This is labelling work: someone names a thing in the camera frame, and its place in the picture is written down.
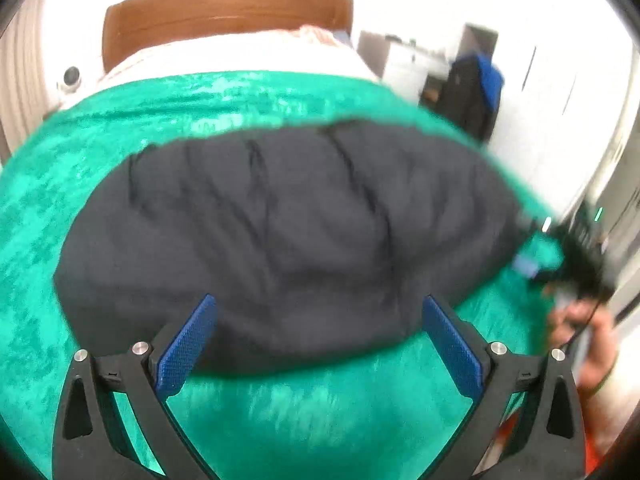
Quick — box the black cable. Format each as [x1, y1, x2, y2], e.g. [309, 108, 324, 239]
[562, 295, 603, 348]

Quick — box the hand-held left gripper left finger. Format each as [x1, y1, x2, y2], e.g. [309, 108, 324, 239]
[50, 294, 221, 480]

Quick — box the black puffer jacket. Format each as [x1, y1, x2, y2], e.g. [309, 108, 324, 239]
[52, 119, 533, 376]

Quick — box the small white fan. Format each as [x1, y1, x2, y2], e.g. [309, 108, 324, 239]
[56, 65, 85, 93]

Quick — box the green plush blanket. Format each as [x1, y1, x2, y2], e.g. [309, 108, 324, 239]
[0, 72, 568, 480]

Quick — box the person's right forearm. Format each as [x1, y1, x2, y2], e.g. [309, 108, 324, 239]
[580, 350, 632, 461]

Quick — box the blue garment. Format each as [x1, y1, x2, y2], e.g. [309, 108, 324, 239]
[472, 54, 506, 111]

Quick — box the beige curtain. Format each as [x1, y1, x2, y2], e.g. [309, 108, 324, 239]
[0, 0, 56, 161]

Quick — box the wooden headboard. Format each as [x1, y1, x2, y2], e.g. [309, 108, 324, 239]
[101, 0, 354, 73]

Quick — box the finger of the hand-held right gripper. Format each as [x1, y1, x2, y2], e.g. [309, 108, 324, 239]
[514, 255, 551, 282]
[517, 212, 553, 237]

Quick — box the chair with dark jacket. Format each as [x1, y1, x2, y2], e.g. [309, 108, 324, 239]
[439, 55, 501, 141]

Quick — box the white dresser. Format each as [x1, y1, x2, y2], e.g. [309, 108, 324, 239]
[357, 30, 451, 108]

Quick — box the white wardrobe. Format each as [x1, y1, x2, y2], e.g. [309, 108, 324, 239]
[460, 22, 640, 311]

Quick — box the white pillow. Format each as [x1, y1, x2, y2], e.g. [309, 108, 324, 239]
[102, 25, 383, 83]

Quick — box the red cloth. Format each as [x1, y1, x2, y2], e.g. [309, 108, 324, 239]
[487, 410, 601, 480]

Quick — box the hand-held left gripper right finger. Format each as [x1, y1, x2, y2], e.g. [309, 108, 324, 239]
[421, 295, 588, 480]

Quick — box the person's right hand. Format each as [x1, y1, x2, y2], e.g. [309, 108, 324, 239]
[547, 300, 618, 396]

